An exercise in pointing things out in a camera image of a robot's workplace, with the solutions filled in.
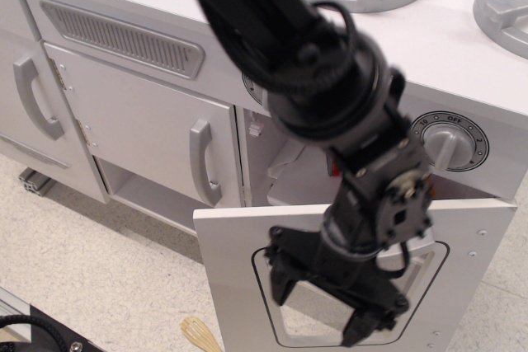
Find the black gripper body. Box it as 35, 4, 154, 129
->
265, 226, 410, 330

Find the grey stove knob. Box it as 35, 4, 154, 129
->
412, 111, 489, 172
242, 73, 267, 109

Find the aluminium extrusion frame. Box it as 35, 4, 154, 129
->
18, 168, 54, 197

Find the silver right stove burner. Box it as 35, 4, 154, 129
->
473, 0, 527, 59

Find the grey vent grille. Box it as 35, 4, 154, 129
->
40, 0, 205, 80

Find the grey left stove knob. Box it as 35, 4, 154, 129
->
242, 73, 267, 109

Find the grey fridge door handle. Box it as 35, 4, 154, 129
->
12, 55, 64, 141

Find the white cabinet door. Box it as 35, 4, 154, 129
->
45, 44, 243, 221

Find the grey oven door handle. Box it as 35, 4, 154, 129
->
376, 228, 435, 271

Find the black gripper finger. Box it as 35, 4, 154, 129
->
270, 266, 305, 306
341, 309, 392, 347

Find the red white toy can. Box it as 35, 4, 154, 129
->
326, 154, 342, 177

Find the wooden slotted spatula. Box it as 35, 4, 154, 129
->
181, 317, 222, 352

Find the grey right stove knob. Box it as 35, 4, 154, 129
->
412, 111, 489, 172

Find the white oven door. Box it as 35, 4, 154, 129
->
194, 199, 516, 351

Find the white toy kitchen body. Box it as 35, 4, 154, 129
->
1, 0, 527, 351

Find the white fridge door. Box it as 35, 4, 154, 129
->
1, 31, 108, 203

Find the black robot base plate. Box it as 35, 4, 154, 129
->
0, 306, 104, 352

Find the grey cabinet door handle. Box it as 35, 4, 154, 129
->
189, 119, 222, 207

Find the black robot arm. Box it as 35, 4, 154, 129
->
198, 0, 431, 347

